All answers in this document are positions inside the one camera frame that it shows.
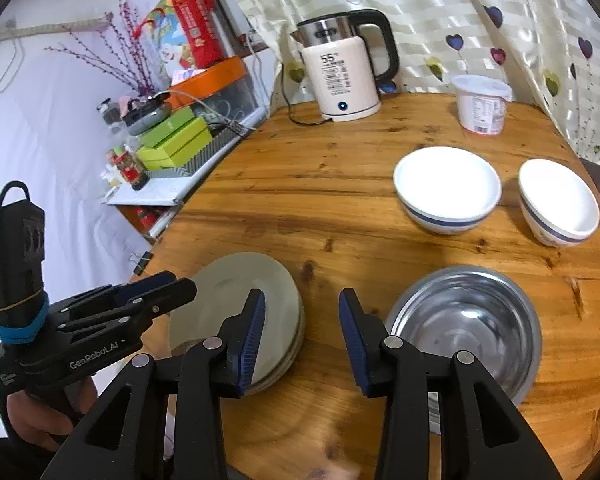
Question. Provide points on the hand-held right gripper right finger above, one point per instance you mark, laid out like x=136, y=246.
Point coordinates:
x=350, y=340

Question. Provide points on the small white blue-banded bowl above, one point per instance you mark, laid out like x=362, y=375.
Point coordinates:
x=555, y=200

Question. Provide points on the heart-print striped curtain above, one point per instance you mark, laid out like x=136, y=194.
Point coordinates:
x=430, y=0

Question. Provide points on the clear container with orange lid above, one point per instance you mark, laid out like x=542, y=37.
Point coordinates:
x=215, y=72

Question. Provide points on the black binder clip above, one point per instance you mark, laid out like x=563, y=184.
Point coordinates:
x=141, y=263

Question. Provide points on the white wall pipe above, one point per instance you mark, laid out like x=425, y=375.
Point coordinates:
x=45, y=28

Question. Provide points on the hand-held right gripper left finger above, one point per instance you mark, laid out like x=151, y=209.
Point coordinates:
x=252, y=340

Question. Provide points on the stainless steel bowl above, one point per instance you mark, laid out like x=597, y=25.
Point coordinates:
x=470, y=320

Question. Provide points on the zigzag patterned tray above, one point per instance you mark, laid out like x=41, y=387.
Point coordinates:
x=200, y=162

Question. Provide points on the dark green box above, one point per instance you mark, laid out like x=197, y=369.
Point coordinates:
x=172, y=122

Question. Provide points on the cream electric kettle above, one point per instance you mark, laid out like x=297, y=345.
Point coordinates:
x=340, y=80

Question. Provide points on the white plastic tub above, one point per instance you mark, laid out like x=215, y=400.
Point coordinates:
x=480, y=110

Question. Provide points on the lime green box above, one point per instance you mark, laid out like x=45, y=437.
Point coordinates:
x=160, y=162
x=190, y=140

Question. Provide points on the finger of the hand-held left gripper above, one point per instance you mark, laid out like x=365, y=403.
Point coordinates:
x=150, y=280
x=170, y=295

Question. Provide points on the white side shelf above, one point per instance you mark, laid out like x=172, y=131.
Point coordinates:
x=150, y=192

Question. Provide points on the red colourful package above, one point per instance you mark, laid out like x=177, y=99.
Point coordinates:
x=200, y=30

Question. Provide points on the red bottle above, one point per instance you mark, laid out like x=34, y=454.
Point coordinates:
x=146, y=220

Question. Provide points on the grey round device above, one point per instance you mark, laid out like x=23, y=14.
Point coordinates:
x=150, y=117

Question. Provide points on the large white blue-banded bowl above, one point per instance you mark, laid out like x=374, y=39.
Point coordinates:
x=445, y=185

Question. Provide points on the red label jar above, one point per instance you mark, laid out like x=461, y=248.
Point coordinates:
x=132, y=170

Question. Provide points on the person's left hand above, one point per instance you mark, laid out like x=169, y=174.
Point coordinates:
x=30, y=415

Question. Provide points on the glass bottle with black cap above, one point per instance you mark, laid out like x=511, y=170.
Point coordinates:
x=111, y=115

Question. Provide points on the dark metal frame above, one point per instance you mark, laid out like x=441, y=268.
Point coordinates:
x=230, y=5

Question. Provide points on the purple flower branches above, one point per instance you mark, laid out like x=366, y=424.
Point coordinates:
x=142, y=80

